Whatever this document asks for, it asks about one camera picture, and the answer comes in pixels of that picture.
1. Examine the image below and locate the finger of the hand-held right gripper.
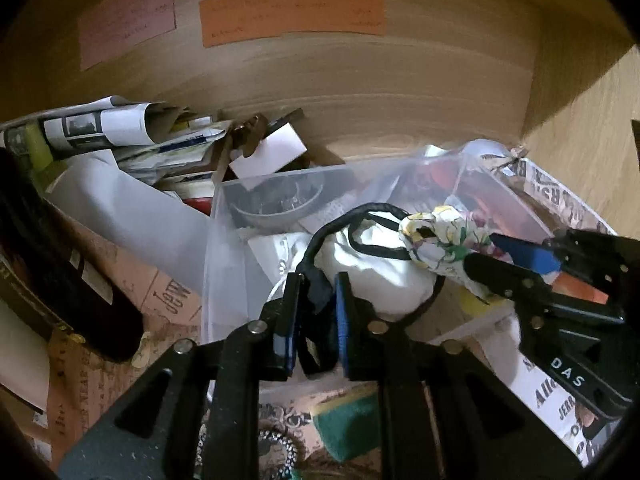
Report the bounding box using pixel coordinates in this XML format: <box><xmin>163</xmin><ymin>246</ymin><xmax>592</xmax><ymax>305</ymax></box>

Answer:
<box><xmin>464</xmin><ymin>252</ymin><xmax>627</xmax><ymax>324</ymax></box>
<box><xmin>491</xmin><ymin>227</ymin><xmax>631</xmax><ymax>282</ymax></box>

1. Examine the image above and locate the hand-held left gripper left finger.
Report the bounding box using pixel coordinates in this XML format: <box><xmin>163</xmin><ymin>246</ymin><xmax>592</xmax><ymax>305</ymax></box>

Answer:
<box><xmin>57</xmin><ymin>272</ymin><xmax>305</xmax><ymax>480</ymax></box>

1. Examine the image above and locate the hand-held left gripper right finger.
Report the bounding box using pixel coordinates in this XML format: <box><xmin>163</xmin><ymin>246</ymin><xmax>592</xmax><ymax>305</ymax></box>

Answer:
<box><xmin>334</xmin><ymin>271</ymin><xmax>586</xmax><ymax>480</ymax></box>

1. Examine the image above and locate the floral cloth pouch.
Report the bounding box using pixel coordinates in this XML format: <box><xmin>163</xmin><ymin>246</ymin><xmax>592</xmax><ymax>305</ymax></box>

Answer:
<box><xmin>399</xmin><ymin>205</ymin><xmax>502</xmax><ymax>302</ymax></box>

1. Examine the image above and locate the white drawstring bag black cord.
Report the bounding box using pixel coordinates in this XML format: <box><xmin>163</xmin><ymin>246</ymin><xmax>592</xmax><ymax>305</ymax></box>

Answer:
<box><xmin>295</xmin><ymin>202</ymin><xmax>447</xmax><ymax>376</ymax></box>

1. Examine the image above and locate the clear plastic bin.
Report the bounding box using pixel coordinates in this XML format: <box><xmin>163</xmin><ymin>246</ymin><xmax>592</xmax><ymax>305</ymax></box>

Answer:
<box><xmin>200</xmin><ymin>140</ymin><xmax>568</xmax><ymax>397</ymax></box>

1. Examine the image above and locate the yellow paper pad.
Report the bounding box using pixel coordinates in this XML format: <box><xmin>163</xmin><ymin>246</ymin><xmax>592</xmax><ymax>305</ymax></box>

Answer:
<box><xmin>459</xmin><ymin>285</ymin><xmax>507</xmax><ymax>317</ymax></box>

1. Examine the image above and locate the printed newspaper sheet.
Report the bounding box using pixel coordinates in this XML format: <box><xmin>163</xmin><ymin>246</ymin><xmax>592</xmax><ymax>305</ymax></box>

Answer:
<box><xmin>477</xmin><ymin>144</ymin><xmax>623</xmax><ymax>467</ymax></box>

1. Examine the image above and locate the red packet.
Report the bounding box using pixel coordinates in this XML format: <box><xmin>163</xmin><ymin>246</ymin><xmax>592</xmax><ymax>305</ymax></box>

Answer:
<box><xmin>415</xmin><ymin>160</ymin><xmax>546</xmax><ymax>247</ymax></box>

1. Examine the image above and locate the green yellow sponge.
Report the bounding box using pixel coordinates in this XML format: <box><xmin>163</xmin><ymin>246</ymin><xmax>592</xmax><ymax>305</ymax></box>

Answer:
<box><xmin>310</xmin><ymin>391</ymin><xmax>387</xmax><ymax>464</ymax></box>

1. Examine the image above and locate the dark bowl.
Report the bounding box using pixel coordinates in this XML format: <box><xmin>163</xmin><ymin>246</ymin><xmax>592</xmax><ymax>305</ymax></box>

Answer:
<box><xmin>229</xmin><ymin>179</ymin><xmax>327</xmax><ymax>232</ymax></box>

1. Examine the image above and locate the brown printed paper liner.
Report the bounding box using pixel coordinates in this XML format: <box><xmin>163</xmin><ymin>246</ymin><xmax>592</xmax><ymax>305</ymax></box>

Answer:
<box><xmin>0</xmin><ymin>205</ymin><xmax>383</xmax><ymax>480</ymax></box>

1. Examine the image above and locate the white card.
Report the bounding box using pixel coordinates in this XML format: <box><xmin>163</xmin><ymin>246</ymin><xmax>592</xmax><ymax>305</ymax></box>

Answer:
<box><xmin>227</xmin><ymin>124</ymin><xmax>309</xmax><ymax>181</ymax></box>

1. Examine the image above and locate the white paper sheet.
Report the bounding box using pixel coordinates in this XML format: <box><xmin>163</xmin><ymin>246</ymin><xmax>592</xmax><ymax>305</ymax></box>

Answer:
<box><xmin>44</xmin><ymin>149</ymin><xmax>217</xmax><ymax>302</ymax></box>

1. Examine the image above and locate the pile of papers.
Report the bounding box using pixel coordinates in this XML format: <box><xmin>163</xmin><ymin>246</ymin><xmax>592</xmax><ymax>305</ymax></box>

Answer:
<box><xmin>114</xmin><ymin>110</ymin><xmax>232</xmax><ymax>187</ymax></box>

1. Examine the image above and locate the dark bottle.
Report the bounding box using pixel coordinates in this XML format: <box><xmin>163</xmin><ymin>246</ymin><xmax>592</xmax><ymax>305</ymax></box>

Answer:
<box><xmin>0</xmin><ymin>147</ymin><xmax>147</xmax><ymax>365</ymax></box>

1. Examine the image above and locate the rolled newspaper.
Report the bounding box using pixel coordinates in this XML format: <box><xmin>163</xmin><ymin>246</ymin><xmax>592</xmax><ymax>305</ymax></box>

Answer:
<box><xmin>0</xmin><ymin>94</ymin><xmax>172</xmax><ymax>162</ymax></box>

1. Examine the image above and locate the orange paper note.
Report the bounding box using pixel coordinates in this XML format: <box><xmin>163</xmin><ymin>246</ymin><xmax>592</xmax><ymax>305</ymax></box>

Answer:
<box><xmin>198</xmin><ymin>0</ymin><xmax>388</xmax><ymax>49</ymax></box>

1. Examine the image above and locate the pink paper note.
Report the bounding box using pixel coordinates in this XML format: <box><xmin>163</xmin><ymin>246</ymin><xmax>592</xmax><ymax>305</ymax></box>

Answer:
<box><xmin>77</xmin><ymin>0</ymin><xmax>178</xmax><ymax>72</ymax></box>

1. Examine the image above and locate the beaded bracelet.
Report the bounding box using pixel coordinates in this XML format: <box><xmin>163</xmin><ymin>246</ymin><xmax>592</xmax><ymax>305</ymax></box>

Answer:
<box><xmin>200</xmin><ymin>429</ymin><xmax>302</xmax><ymax>480</ymax></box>

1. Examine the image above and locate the brown strap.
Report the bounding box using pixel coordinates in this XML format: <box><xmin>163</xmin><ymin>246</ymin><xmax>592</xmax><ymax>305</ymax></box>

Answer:
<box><xmin>215</xmin><ymin>108</ymin><xmax>306</xmax><ymax>181</ymax></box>

